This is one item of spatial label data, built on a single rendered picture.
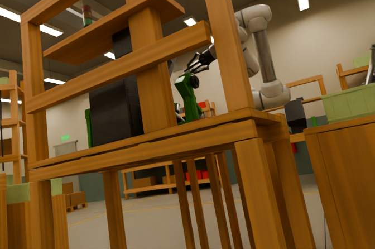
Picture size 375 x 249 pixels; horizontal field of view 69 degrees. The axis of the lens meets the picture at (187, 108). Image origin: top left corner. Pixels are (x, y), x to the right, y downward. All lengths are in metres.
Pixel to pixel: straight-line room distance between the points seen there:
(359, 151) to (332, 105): 0.28
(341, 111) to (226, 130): 0.84
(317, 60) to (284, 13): 1.48
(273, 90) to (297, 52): 5.28
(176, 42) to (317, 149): 1.00
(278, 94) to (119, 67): 1.19
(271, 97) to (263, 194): 1.14
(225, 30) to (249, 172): 0.58
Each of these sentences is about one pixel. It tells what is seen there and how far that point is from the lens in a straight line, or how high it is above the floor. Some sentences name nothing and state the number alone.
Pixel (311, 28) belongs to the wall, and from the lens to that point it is 7.50.
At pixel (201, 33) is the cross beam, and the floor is 1.22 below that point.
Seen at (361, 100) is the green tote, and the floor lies 0.88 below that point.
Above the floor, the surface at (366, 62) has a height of 2.09.
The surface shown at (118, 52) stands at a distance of 1.61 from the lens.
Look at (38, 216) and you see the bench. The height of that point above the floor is 0.55.
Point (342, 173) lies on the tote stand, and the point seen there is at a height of 0.52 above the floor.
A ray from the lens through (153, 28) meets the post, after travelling 1.40.
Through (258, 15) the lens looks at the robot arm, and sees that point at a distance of 2.03.
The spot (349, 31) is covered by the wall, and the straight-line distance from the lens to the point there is 7.46.
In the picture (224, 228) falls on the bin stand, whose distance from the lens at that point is 2.01.
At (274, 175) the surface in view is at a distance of 1.98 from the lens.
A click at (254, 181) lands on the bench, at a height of 0.61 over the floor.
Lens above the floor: 0.71
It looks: 11 degrees up
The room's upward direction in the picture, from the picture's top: 10 degrees counter-clockwise
